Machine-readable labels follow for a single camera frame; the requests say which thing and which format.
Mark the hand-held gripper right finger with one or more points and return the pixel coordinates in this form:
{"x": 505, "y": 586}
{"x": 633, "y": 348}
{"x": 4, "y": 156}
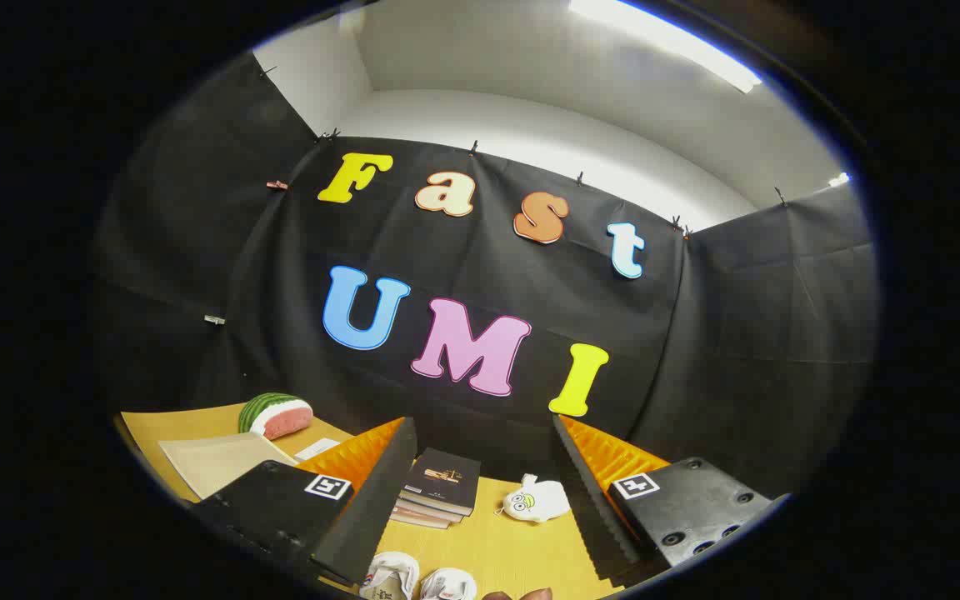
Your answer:
{"x": 592, "y": 508}

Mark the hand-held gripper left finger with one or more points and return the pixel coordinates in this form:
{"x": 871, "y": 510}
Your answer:
{"x": 367, "y": 517}

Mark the white canvas shoe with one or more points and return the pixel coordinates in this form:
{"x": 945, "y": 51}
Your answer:
{"x": 388, "y": 575}
{"x": 448, "y": 585}

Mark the beige storage box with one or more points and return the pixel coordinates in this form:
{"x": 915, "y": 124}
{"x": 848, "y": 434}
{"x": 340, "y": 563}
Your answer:
{"x": 213, "y": 462}

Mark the white plush toy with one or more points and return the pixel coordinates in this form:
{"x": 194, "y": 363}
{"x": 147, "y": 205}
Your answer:
{"x": 534, "y": 500}

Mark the white portrait cover book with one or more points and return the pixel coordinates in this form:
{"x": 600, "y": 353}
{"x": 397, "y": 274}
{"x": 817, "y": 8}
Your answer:
{"x": 316, "y": 449}

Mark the black hardcover book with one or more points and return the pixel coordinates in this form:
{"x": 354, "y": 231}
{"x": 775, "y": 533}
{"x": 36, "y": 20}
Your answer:
{"x": 444, "y": 479}

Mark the watermelon slice toy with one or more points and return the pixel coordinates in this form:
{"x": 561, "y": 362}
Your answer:
{"x": 272, "y": 415}

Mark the black backdrop cloth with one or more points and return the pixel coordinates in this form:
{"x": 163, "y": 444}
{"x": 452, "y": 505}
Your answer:
{"x": 697, "y": 333}

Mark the silver cloth clip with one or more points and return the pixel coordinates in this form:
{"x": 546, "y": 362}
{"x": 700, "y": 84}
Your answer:
{"x": 214, "y": 320}

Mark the red cloth clip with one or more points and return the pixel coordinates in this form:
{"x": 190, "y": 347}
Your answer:
{"x": 277, "y": 185}

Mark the small ceiling light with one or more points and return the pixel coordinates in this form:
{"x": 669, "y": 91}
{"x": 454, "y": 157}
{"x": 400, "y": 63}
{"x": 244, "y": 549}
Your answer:
{"x": 838, "y": 179}

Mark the long ceiling light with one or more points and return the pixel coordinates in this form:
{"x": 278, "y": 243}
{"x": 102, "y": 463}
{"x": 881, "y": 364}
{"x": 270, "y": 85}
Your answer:
{"x": 663, "y": 42}

